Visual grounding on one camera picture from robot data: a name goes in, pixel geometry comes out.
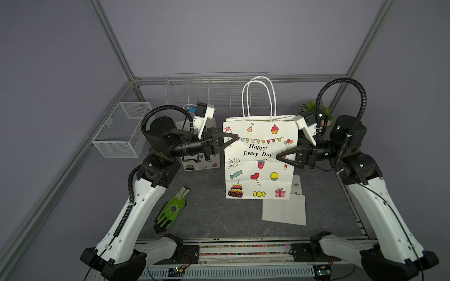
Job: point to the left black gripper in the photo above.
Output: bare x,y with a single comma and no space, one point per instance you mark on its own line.
211,144

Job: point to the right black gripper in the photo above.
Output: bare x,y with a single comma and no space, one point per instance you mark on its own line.
303,156

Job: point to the white party paper bag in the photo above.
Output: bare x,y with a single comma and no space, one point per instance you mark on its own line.
291,211

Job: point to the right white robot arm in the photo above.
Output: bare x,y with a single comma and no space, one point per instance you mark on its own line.
396,255

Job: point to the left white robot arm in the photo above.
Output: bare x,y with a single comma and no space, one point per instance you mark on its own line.
149,181

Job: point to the green work glove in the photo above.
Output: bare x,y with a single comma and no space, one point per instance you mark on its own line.
171,210

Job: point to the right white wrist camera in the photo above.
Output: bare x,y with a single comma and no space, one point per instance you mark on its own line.
306,123

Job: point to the white wire wall shelf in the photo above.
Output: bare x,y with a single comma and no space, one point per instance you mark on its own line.
223,90

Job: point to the white wire basket on left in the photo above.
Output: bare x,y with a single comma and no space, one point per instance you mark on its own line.
120,136

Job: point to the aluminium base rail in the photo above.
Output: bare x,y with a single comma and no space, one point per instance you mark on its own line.
246,258

